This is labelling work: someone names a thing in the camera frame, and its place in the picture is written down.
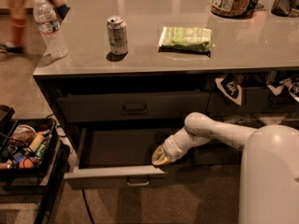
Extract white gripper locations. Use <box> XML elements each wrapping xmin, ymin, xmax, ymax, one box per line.
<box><xmin>151</xmin><ymin>134</ymin><xmax>187</xmax><ymax>166</ymax></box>

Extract grey drawer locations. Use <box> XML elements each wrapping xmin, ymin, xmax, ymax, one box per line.
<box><xmin>221</xmin><ymin>114</ymin><xmax>299</xmax><ymax>129</ymax></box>
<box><xmin>57</xmin><ymin>91</ymin><xmax>210</xmax><ymax>122</ymax></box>
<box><xmin>194</xmin><ymin>144</ymin><xmax>241</xmax><ymax>165</ymax></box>
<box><xmin>64</xmin><ymin>128</ymin><xmax>200</xmax><ymax>189</ymax></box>
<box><xmin>206</xmin><ymin>87</ymin><xmax>299</xmax><ymax>116</ymax></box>

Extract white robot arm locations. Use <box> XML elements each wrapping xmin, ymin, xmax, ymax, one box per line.
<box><xmin>151</xmin><ymin>112</ymin><xmax>299</xmax><ymax>224</ymax></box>

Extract grey drawer cabinet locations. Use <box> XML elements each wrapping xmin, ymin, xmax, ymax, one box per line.
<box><xmin>33</xmin><ymin>0</ymin><xmax>299</xmax><ymax>173</ymax></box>

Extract green snack bag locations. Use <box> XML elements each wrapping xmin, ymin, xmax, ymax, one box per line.
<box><xmin>159</xmin><ymin>26</ymin><xmax>212</xmax><ymax>53</ymax></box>

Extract black bin of items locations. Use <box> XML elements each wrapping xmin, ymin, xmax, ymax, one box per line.
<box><xmin>0</xmin><ymin>119</ymin><xmax>58</xmax><ymax>178</ymax></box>

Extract silver soda can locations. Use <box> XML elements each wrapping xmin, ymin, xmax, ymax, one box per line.
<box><xmin>107</xmin><ymin>15</ymin><xmax>128</xmax><ymax>55</ymax></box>

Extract clear plastic water bottle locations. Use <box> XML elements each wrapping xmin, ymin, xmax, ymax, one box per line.
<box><xmin>34</xmin><ymin>0</ymin><xmax>68</xmax><ymax>59</ymax></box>

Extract dark glass container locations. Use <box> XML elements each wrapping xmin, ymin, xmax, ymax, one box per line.
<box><xmin>271</xmin><ymin>0</ymin><xmax>298</xmax><ymax>17</ymax></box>

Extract walking person legs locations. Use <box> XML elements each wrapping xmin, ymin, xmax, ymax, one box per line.
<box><xmin>0</xmin><ymin>0</ymin><xmax>69</xmax><ymax>54</ymax></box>

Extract black power cable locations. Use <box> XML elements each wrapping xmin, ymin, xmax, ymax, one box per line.
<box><xmin>81</xmin><ymin>189</ymin><xmax>96</xmax><ymax>224</ymax></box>

